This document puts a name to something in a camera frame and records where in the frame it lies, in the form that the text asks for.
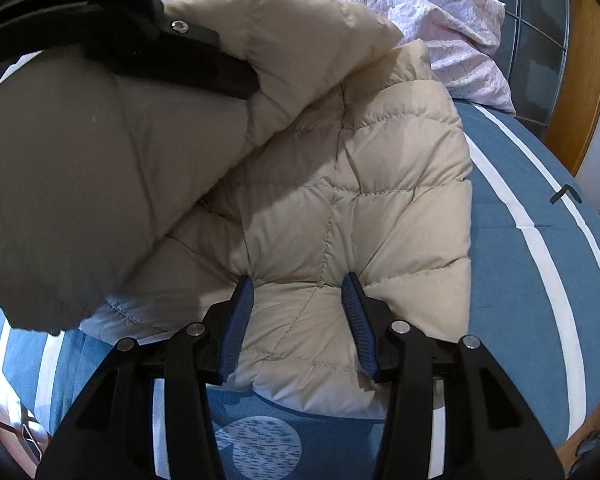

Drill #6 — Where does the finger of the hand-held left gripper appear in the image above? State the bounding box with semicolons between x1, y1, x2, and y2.
84;16;261;101

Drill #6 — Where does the cream quilted puffer jacket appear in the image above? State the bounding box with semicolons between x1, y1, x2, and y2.
0;0;476;421

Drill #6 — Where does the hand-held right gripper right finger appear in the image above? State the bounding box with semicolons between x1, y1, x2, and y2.
340;271;565;480

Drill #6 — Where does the bed with blue striped sheet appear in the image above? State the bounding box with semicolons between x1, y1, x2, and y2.
0;97;600;480

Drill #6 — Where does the wooden framed glass door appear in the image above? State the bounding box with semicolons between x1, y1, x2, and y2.
457;0;600;177

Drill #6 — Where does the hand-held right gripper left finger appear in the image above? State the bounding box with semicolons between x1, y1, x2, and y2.
35;275;256;480

